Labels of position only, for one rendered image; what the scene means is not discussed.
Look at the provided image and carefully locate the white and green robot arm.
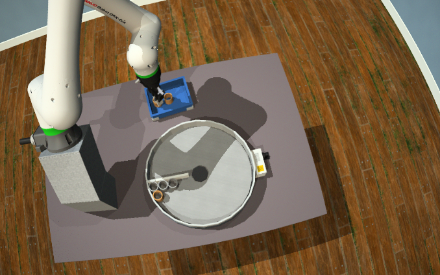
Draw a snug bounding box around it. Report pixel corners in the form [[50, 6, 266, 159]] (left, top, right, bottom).
[[19, 0, 162, 153]]

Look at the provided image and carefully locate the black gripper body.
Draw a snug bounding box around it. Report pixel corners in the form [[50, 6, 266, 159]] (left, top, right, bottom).
[[143, 78, 160, 91]]

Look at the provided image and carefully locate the blue open crate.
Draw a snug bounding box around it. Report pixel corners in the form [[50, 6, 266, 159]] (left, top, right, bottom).
[[144, 76, 193, 121]]

